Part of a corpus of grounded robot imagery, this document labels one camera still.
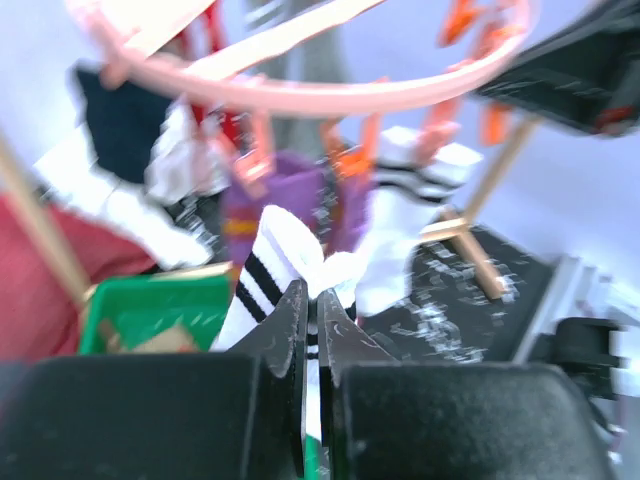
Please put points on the wooden drying rack frame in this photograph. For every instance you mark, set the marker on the wooden drying rack frame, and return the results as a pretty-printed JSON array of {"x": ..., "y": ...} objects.
[{"x": 60, "y": 258}]

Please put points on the purple striped sock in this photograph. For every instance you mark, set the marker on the purple striped sock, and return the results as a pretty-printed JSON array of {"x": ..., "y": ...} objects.
[{"x": 336, "y": 210}]

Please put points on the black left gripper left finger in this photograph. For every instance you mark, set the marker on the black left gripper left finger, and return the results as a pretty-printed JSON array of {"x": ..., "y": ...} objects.
[{"x": 236, "y": 414}]

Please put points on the white cloth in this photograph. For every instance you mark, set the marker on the white cloth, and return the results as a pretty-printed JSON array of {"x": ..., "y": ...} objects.
[{"x": 173, "y": 215}]

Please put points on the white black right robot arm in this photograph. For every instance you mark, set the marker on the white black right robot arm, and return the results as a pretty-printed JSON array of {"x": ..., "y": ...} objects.
[{"x": 584, "y": 348}]

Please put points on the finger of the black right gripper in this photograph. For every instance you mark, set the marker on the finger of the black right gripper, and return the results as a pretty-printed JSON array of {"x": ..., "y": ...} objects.
[{"x": 585, "y": 76}]

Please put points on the navy blue sock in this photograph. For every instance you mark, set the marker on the navy blue sock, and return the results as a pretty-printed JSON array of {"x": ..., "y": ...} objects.
[{"x": 124, "y": 123}]

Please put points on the grey sock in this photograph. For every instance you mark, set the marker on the grey sock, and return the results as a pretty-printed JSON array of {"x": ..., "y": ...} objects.
[{"x": 317, "y": 60}]

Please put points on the red printed cloth sack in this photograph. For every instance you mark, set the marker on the red printed cloth sack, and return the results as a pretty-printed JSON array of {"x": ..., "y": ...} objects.
[{"x": 38, "y": 318}]

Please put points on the white black-striped sock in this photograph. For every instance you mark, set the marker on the white black-striped sock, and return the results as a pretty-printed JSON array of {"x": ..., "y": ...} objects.
[{"x": 285, "y": 250}]

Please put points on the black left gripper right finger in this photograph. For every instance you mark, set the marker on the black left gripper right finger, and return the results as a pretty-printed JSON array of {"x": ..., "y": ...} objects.
[{"x": 386, "y": 419}]

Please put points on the brown argyle sock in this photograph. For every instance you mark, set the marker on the brown argyle sock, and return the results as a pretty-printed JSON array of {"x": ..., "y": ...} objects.
[{"x": 175, "y": 339}]

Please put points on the pink round clip hanger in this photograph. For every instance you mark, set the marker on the pink round clip hanger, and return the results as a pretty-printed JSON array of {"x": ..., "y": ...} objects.
[{"x": 131, "y": 34}]

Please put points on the green plastic tray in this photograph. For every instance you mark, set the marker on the green plastic tray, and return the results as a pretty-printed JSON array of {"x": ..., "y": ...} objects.
[{"x": 139, "y": 307}]

